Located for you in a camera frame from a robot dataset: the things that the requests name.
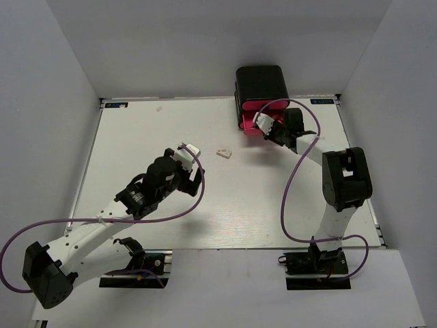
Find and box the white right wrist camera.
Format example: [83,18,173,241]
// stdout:
[253,111,275,136]

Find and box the pink top drawer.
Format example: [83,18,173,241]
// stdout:
[242,100,290,111]

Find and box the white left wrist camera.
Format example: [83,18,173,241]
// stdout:
[173,143,201,172]

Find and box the white eraser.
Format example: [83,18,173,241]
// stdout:
[216,148,232,159]

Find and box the purple cable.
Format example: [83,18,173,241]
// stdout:
[252,98,370,281]
[0,143,207,294]

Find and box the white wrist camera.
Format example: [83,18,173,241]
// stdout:
[173,143,201,172]
[253,111,275,136]

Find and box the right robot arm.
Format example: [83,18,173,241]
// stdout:
[253,108,373,273]

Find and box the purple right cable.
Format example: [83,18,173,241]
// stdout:
[252,98,370,281]

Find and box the black drawer cabinet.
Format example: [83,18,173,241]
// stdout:
[234,66,288,128]

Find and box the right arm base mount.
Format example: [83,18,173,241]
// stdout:
[278,251,351,291]

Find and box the left logo sticker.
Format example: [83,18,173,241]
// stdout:
[104,102,128,109]

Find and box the pink drawer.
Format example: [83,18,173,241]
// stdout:
[242,100,290,111]
[239,110,283,136]

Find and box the right logo sticker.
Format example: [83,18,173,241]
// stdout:
[310,98,335,105]

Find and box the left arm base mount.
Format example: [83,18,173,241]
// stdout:
[99,237,173,289]

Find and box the logo sticker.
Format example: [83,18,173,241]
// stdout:
[104,102,128,109]
[310,98,335,105]

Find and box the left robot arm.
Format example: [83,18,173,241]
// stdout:
[23,143,205,310]

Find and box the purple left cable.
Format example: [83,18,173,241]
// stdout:
[0,143,207,294]

